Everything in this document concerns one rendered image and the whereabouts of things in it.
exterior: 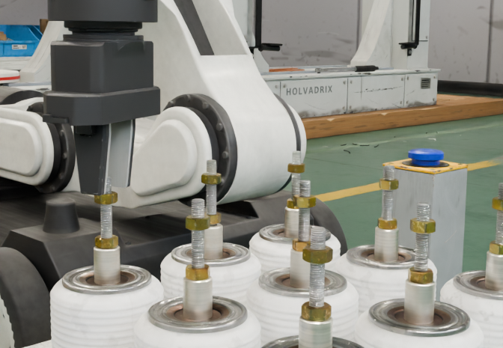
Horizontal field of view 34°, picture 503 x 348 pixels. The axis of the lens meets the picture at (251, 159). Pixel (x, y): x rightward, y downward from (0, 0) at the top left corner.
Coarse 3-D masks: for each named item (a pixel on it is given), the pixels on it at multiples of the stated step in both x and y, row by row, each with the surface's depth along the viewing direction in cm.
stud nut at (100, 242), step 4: (100, 236) 71; (112, 236) 71; (116, 236) 71; (96, 240) 70; (100, 240) 70; (104, 240) 70; (108, 240) 70; (112, 240) 70; (116, 240) 71; (96, 244) 70; (100, 244) 70; (104, 244) 70; (108, 244) 70; (112, 244) 70; (116, 244) 71
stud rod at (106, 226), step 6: (108, 180) 70; (108, 186) 70; (108, 192) 70; (102, 204) 70; (108, 204) 70; (102, 210) 70; (108, 210) 70; (102, 216) 70; (108, 216) 70; (102, 222) 70; (108, 222) 70; (102, 228) 70; (108, 228) 70; (102, 234) 70; (108, 234) 70
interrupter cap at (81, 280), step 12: (120, 264) 75; (72, 276) 72; (84, 276) 72; (132, 276) 72; (144, 276) 72; (72, 288) 68; (84, 288) 68; (96, 288) 68; (108, 288) 68; (120, 288) 68; (132, 288) 69
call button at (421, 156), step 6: (414, 150) 95; (420, 150) 95; (426, 150) 95; (432, 150) 95; (438, 150) 95; (408, 156) 95; (414, 156) 94; (420, 156) 94; (426, 156) 93; (432, 156) 93; (438, 156) 94; (414, 162) 95; (420, 162) 94; (426, 162) 94; (432, 162) 94; (438, 162) 94
